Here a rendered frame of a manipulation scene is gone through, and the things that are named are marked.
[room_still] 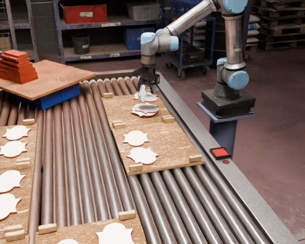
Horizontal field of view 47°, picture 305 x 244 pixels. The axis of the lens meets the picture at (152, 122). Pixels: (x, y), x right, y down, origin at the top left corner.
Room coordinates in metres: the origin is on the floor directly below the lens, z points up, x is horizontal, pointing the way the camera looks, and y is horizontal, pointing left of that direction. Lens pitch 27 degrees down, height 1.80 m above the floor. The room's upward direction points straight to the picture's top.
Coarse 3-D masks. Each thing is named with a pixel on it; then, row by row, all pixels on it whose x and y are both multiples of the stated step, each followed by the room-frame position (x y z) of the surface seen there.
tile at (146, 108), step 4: (140, 104) 1.87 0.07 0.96; (144, 104) 1.87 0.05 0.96; (148, 104) 1.87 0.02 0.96; (136, 108) 1.82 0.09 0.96; (140, 108) 1.81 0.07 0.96; (144, 108) 1.81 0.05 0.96; (148, 108) 1.81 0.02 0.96; (152, 108) 1.81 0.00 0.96; (156, 108) 1.81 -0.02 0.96; (144, 112) 1.76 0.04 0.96; (148, 112) 1.77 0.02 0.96; (152, 112) 1.77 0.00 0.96
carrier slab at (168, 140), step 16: (112, 128) 1.62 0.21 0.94; (128, 128) 1.62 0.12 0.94; (144, 128) 1.62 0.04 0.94; (160, 128) 1.62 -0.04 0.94; (176, 128) 1.62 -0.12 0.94; (128, 144) 1.46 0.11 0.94; (144, 144) 1.46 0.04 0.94; (160, 144) 1.46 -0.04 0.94; (176, 144) 1.46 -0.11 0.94; (192, 144) 1.46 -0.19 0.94; (128, 160) 1.32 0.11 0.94; (160, 160) 1.32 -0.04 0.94; (176, 160) 1.32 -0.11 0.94
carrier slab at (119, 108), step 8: (120, 96) 2.04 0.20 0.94; (128, 96) 2.04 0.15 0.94; (104, 104) 1.93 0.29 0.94; (112, 104) 1.93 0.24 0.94; (120, 104) 1.93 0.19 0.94; (128, 104) 1.92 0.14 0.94; (136, 104) 1.92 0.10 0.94; (152, 104) 1.92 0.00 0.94; (160, 104) 1.92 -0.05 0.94; (112, 112) 1.81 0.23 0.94; (120, 112) 1.81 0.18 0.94; (128, 112) 1.81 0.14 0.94; (160, 112) 1.81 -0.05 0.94; (168, 112) 1.81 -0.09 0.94; (112, 120) 1.71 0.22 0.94; (120, 120) 1.71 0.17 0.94; (128, 120) 1.71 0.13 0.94; (136, 120) 1.71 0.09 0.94; (144, 120) 1.71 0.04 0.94; (152, 120) 1.71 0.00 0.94; (160, 120) 1.71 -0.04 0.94
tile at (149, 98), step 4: (148, 92) 1.87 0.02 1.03; (136, 96) 1.81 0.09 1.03; (144, 96) 1.81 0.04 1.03; (148, 96) 1.81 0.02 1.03; (152, 96) 1.81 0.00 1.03; (156, 96) 1.82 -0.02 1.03; (140, 100) 1.77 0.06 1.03; (144, 100) 1.76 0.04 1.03; (148, 100) 1.76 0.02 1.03; (152, 100) 1.76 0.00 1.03; (156, 100) 1.77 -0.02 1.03
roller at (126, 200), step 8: (96, 88) 2.23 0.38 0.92; (96, 96) 2.08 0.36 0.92; (96, 104) 1.98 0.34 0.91; (104, 112) 1.86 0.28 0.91; (104, 120) 1.75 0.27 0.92; (104, 128) 1.66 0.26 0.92; (104, 136) 1.59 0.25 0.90; (112, 144) 1.49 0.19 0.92; (112, 152) 1.41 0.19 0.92; (112, 160) 1.35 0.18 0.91; (120, 168) 1.28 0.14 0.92; (120, 176) 1.22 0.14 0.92; (120, 184) 1.17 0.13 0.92; (120, 192) 1.13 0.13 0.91; (128, 192) 1.12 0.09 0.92; (128, 200) 1.07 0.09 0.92; (128, 208) 1.02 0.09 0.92
